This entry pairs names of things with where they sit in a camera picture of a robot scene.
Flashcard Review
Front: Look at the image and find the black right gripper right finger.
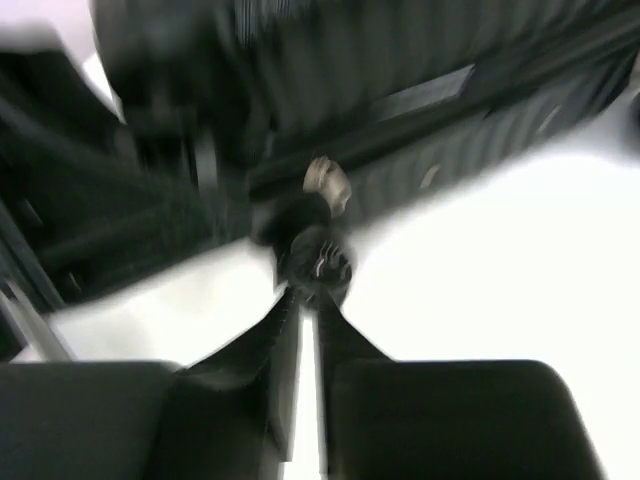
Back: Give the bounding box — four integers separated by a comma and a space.
317, 295, 604, 480

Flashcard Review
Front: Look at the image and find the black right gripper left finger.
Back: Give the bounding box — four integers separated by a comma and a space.
1, 290, 299, 479

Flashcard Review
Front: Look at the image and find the black suitcase zipper pull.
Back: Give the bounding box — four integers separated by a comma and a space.
250, 156, 354, 310

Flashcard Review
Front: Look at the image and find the black ribbed hard-shell suitcase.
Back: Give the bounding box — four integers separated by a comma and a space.
1, 1, 639, 312

